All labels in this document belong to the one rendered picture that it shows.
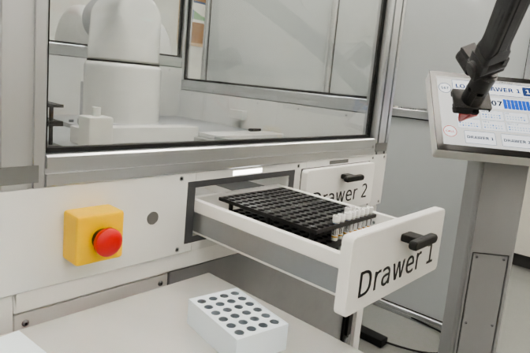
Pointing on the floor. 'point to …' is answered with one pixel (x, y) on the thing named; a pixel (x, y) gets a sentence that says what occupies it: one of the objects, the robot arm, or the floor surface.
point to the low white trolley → (161, 325)
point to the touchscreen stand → (483, 257)
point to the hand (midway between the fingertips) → (460, 118)
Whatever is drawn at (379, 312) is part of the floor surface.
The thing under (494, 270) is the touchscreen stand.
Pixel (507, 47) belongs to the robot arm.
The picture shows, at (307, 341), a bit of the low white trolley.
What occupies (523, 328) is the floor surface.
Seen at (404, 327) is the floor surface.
